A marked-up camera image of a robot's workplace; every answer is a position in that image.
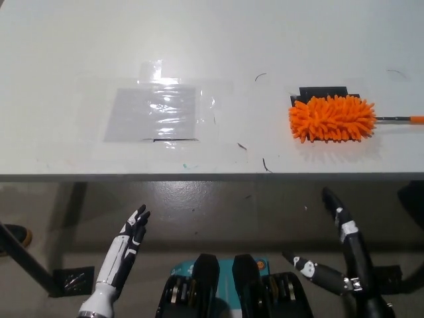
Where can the orange microfibre duster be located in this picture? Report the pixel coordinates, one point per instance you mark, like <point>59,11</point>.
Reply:
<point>331,116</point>

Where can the black shoe tan sole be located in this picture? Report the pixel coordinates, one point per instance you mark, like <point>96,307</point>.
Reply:
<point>15,233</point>

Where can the black rounded object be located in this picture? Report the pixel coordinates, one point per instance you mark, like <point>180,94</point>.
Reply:
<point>412,203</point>

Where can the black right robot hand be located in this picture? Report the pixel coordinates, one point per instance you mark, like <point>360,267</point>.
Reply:
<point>354,255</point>

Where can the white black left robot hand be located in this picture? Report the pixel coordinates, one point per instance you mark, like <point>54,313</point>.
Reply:
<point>121,246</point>

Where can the clear taped plastic sheet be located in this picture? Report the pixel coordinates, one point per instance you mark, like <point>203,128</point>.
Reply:
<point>132,116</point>

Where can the black floor tape patch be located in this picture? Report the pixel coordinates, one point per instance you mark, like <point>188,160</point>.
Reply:
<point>391,276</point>
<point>74,281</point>

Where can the black teal robot torso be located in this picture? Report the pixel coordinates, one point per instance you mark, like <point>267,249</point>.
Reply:
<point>205,288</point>

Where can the black diagonal bar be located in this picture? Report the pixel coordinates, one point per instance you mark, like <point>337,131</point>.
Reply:
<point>30,261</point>

